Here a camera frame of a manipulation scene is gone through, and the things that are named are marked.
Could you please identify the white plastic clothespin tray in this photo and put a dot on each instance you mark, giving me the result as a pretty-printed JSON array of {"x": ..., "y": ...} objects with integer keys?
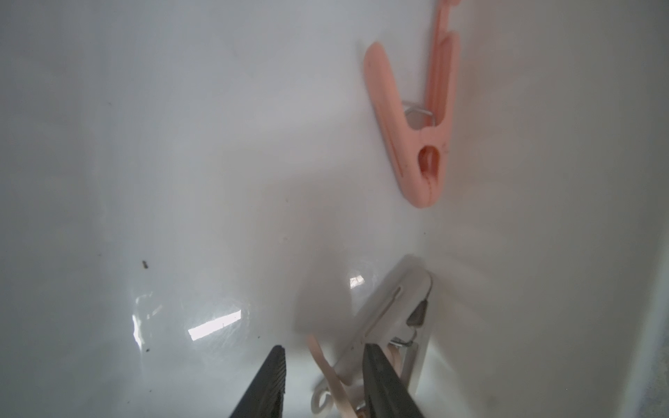
[{"x": 186, "y": 184}]

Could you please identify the grey white clothespin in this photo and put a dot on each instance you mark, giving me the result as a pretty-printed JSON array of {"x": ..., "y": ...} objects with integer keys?
[{"x": 400, "y": 327}]

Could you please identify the pink clothespin in tray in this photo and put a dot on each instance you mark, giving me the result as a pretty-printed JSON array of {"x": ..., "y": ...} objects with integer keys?
[{"x": 417, "y": 136}]

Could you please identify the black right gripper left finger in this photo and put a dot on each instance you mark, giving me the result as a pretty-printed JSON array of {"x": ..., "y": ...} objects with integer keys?
[{"x": 264, "y": 398}]

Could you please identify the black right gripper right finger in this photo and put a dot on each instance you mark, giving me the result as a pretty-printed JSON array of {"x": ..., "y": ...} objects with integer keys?
[{"x": 384, "y": 394}]

